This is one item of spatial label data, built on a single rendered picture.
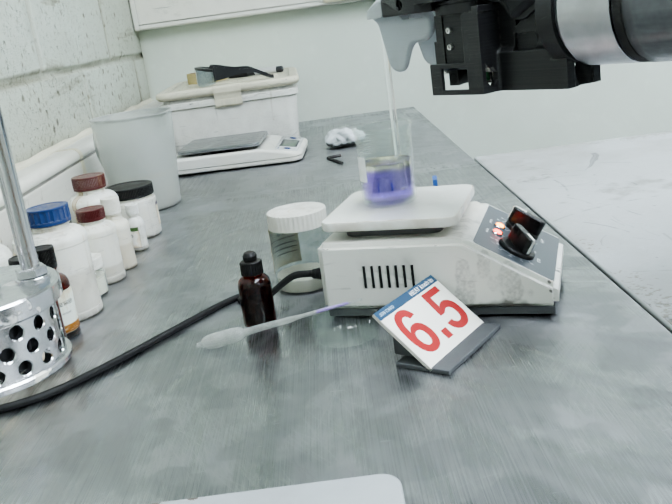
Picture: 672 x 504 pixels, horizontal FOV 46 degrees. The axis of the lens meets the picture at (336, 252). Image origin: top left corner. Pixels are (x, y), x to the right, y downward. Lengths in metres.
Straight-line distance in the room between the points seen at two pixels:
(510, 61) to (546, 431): 0.25
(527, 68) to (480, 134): 1.61
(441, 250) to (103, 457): 0.31
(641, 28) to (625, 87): 1.78
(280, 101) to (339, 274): 1.08
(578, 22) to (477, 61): 0.09
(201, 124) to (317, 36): 0.50
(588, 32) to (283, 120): 1.28
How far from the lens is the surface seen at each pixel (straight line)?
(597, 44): 0.53
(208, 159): 1.54
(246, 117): 1.75
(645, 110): 2.31
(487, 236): 0.69
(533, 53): 0.58
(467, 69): 0.59
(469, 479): 0.47
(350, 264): 0.68
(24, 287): 0.33
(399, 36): 0.66
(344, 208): 0.73
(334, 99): 2.13
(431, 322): 0.62
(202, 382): 0.63
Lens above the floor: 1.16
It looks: 16 degrees down
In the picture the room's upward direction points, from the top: 8 degrees counter-clockwise
